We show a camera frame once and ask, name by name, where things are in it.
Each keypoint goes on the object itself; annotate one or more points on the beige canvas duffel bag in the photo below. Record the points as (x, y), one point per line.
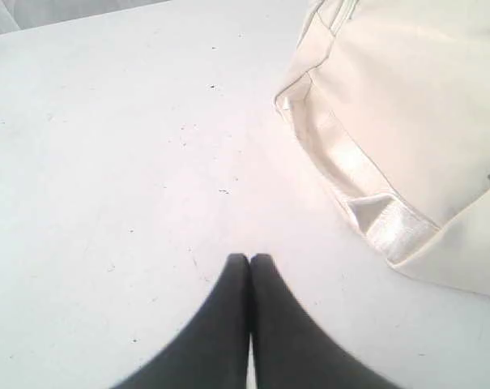
(391, 101)

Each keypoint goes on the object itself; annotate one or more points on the white backdrop curtain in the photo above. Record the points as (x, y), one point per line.
(18, 15)

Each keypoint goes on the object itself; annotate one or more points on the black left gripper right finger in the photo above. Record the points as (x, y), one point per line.
(290, 349)

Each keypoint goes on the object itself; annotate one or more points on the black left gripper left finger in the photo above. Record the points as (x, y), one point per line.
(212, 351)

